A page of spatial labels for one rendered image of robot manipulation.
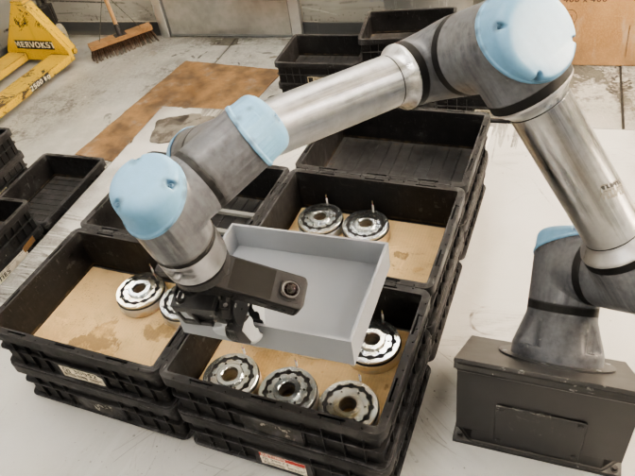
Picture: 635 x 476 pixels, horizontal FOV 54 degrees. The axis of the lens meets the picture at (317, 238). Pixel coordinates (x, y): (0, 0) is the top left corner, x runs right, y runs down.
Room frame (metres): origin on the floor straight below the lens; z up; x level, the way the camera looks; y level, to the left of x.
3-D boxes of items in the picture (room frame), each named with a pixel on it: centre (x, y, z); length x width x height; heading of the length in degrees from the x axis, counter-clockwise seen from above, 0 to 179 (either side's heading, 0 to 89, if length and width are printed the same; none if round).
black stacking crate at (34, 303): (0.90, 0.42, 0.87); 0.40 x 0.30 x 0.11; 62
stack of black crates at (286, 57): (2.75, -0.19, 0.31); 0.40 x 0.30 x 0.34; 65
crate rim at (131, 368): (0.90, 0.42, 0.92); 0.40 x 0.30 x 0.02; 62
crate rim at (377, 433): (0.71, 0.06, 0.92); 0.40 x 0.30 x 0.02; 62
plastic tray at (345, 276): (0.68, 0.06, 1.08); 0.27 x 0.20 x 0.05; 64
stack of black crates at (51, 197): (2.02, 0.98, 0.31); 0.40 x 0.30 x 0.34; 155
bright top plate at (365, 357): (0.72, -0.06, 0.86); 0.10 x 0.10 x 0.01
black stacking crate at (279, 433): (0.71, 0.06, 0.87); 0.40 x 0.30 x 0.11; 62
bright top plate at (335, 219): (1.09, -0.01, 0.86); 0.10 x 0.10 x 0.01
